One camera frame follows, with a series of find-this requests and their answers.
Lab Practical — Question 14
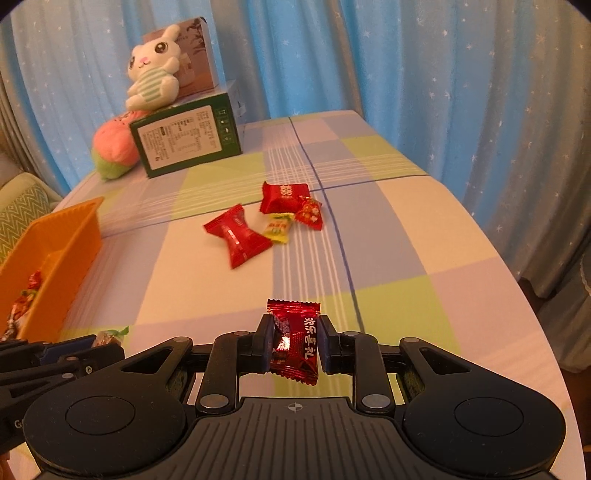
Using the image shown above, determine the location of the light green sofa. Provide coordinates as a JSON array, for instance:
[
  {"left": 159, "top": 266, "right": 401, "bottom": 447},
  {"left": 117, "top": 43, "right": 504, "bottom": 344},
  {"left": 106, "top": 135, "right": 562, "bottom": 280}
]
[{"left": 0, "top": 172, "right": 64, "bottom": 222}]

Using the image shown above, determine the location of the orange plastic tray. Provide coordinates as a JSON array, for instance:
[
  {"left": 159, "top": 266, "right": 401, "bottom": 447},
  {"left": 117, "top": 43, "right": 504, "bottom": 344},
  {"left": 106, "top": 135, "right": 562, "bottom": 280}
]
[{"left": 0, "top": 196, "right": 105, "bottom": 343}]

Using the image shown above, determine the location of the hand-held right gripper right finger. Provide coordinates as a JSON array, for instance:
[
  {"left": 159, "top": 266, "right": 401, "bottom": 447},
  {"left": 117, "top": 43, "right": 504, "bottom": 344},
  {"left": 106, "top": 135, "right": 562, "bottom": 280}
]
[{"left": 318, "top": 315, "right": 490, "bottom": 415}]

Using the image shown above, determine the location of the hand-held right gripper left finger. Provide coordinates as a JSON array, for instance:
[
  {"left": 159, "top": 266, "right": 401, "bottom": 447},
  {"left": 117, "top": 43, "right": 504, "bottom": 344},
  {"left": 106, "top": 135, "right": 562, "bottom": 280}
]
[{"left": 105, "top": 314, "right": 278, "bottom": 415}]

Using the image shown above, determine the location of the red square candy packet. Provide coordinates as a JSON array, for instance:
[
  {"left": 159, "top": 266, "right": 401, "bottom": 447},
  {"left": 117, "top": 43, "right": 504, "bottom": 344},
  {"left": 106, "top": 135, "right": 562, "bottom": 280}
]
[{"left": 259, "top": 181, "right": 310, "bottom": 216}]

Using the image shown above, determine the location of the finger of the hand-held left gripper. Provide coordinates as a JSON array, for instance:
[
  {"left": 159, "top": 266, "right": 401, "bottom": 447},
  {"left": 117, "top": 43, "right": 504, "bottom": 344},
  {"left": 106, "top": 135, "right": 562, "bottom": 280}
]
[
  {"left": 60, "top": 345, "right": 125, "bottom": 374},
  {"left": 0, "top": 337, "right": 96, "bottom": 370}
]

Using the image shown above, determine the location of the plaid tablecloth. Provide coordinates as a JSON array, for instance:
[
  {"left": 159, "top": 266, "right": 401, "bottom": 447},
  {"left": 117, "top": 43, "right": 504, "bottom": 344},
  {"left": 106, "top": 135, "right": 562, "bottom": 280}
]
[{"left": 9, "top": 110, "right": 583, "bottom": 480}]

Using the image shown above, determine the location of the grey ruffled cloth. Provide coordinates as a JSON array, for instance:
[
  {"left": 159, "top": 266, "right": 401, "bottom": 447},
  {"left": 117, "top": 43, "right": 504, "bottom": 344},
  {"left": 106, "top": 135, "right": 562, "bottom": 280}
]
[{"left": 536, "top": 249, "right": 591, "bottom": 376}]

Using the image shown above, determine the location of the green chevron cushion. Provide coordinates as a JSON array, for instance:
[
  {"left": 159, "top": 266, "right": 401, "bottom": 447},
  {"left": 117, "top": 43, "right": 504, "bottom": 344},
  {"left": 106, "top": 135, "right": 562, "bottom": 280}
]
[{"left": 0, "top": 185, "right": 51, "bottom": 257}]

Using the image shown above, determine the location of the large red pillow candy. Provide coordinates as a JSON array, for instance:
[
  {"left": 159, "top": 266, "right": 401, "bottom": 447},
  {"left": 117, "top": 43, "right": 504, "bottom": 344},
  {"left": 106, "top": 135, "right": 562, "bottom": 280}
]
[{"left": 203, "top": 203, "right": 273, "bottom": 270}]

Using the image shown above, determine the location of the white bunny plush toy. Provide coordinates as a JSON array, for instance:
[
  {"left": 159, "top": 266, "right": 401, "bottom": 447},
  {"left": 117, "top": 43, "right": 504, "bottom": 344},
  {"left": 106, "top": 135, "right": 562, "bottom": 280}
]
[{"left": 126, "top": 25, "right": 182, "bottom": 112}]

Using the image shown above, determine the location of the pink starfish plush toy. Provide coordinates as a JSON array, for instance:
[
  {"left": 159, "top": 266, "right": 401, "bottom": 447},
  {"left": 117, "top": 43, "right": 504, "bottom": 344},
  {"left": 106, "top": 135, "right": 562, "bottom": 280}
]
[{"left": 91, "top": 110, "right": 140, "bottom": 181}]

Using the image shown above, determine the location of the dark red candy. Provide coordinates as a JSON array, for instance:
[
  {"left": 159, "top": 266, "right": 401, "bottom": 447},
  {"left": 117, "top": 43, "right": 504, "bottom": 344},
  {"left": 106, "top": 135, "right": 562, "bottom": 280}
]
[{"left": 266, "top": 298, "right": 322, "bottom": 387}]

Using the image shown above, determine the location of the beige printed box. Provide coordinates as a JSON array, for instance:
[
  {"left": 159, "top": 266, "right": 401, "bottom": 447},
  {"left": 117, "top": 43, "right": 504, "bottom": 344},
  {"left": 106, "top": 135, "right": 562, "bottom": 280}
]
[{"left": 141, "top": 16, "right": 221, "bottom": 100}]

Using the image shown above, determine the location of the red flower-print candy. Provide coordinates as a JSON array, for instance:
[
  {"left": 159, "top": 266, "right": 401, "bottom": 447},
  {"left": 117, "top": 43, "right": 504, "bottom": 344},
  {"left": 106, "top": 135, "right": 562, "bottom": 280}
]
[{"left": 295, "top": 196, "right": 324, "bottom": 230}]

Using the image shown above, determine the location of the colourful twisted candy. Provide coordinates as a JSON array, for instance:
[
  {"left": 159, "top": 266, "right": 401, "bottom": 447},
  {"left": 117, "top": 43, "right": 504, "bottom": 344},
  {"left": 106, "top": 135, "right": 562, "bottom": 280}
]
[{"left": 4, "top": 289, "right": 37, "bottom": 336}]

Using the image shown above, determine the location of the grey curtain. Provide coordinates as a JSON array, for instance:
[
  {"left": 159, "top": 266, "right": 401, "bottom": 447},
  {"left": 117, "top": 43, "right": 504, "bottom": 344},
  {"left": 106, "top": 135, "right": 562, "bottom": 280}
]
[{"left": 0, "top": 18, "right": 70, "bottom": 195}]

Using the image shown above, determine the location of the yellow candy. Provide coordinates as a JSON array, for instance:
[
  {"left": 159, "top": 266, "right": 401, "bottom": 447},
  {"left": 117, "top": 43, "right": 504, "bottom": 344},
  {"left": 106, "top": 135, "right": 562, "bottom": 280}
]
[{"left": 263, "top": 213, "right": 296, "bottom": 244}]

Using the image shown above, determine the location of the green-ended candy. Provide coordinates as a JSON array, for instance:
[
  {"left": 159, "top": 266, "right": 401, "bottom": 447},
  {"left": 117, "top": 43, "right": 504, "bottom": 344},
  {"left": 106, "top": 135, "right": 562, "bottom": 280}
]
[{"left": 91, "top": 325, "right": 131, "bottom": 348}]

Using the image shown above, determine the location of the blue star curtain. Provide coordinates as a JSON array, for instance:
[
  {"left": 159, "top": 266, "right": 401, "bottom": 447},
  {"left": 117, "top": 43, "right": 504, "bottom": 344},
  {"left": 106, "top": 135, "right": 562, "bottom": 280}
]
[{"left": 9, "top": 0, "right": 591, "bottom": 301}]

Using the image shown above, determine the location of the green cardboard box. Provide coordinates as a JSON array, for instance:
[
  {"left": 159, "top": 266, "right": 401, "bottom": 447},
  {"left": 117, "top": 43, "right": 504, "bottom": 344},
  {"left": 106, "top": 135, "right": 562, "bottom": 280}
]
[{"left": 129, "top": 78, "right": 246, "bottom": 180}]

